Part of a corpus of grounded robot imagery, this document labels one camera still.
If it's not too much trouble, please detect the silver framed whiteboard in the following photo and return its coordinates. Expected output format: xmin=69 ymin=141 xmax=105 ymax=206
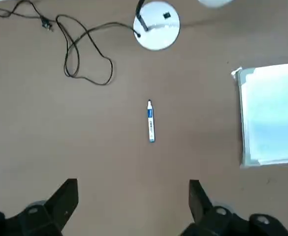
xmin=231 ymin=61 xmax=288 ymax=169

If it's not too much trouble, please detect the white desk lamp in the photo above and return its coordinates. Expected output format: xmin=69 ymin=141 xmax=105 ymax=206
xmin=133 ymin=0 xmax=234 ymax=52

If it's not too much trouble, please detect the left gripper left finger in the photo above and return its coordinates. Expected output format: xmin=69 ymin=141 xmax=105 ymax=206
xmin=0 ymin=178 xmax=78 ymax=236

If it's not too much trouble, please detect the black lamp power cable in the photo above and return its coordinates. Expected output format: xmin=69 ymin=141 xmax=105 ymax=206
xmin=0 ymin=0 xmax=141 ymax=86

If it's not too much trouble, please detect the white blue whiteboard marker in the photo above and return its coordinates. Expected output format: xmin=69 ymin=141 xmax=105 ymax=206
xmin=147 ymin=99 xmax=157 ymax=143

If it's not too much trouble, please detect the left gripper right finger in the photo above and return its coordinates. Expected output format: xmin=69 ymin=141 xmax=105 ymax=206
xmin=183 ymin=179 xmax=288 ymax=236

